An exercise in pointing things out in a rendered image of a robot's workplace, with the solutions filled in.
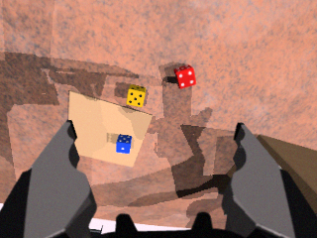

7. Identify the blue die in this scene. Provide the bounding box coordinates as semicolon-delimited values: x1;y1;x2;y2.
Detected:
116;135;132;154

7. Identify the yellow die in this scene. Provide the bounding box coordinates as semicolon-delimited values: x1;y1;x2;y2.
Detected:
126;84;146;107

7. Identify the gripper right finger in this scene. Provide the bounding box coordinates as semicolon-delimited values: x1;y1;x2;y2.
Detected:
221;122;317;238

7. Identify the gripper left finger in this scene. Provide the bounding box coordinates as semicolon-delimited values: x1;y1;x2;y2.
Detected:
0;120;97;238

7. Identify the beige flat mat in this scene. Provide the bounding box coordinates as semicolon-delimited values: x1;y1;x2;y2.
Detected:
68;90;153;167

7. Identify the red die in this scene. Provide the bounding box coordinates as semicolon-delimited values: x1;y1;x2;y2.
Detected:
173;64;196;89

